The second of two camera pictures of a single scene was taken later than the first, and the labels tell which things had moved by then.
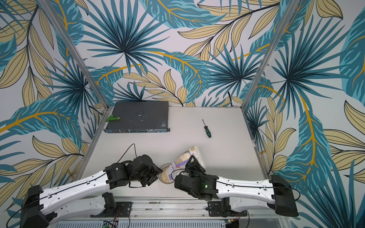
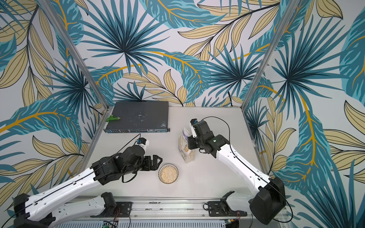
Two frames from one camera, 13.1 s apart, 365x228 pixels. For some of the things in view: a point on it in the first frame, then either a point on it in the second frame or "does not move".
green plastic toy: x=111 y=118 does not move
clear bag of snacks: x=181 y=162 -> x=187 y=154
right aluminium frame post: x=293 y=8 does not move
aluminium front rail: x=169 y=208 does not move
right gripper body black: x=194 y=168 -> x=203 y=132
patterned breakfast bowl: x=163 y=177 does not move
